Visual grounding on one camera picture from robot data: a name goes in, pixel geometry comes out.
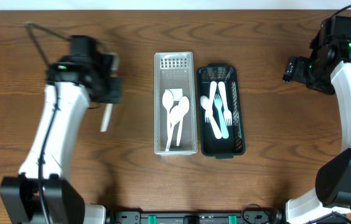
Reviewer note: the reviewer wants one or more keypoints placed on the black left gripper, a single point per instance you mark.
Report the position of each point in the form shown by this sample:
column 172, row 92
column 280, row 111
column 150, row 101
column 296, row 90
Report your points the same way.
column 113, row 86

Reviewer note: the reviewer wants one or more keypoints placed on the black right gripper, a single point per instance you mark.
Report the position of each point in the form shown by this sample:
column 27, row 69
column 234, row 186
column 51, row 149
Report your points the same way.
column 292, row 70

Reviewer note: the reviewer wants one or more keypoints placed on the white plastic spoon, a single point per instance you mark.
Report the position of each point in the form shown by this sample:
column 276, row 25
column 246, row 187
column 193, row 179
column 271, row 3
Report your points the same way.
column 174, row 118
column 167, row 102
column 108, row 109
column 184, row 108

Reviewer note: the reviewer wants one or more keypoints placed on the white plastic fork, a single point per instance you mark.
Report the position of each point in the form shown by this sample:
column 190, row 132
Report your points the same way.
column 226, row 112

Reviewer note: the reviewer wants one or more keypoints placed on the pale pink plastic fork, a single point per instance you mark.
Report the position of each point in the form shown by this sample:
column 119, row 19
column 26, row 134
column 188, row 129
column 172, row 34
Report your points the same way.
column 212, row 91

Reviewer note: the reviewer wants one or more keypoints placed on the pale green plastic fork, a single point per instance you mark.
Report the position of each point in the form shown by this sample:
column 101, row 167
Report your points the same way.
column 223, row 127

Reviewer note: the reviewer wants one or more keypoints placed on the white spork rounded head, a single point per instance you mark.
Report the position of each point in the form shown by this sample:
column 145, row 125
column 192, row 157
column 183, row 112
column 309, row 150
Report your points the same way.
column 205, row 104

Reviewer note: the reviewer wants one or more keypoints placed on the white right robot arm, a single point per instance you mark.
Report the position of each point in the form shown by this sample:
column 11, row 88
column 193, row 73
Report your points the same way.
column 327, row 70

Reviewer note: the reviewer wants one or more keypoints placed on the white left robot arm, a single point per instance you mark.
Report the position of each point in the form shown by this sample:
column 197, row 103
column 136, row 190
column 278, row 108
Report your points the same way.
column 41, row 192

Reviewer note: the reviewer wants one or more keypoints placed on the clear perforated plastic basket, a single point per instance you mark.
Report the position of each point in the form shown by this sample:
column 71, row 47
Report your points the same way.
column 174, row 70

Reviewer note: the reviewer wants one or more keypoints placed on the white label in basket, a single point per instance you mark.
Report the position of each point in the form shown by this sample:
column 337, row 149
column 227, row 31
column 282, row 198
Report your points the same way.
column 177, row 93

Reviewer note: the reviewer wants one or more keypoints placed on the dark green plastic basket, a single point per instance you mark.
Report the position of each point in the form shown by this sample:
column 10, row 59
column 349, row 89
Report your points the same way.
column 235, row 144

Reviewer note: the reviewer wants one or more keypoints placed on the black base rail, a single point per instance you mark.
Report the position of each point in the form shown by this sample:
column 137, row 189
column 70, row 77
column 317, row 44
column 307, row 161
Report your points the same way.
column 252, row 213

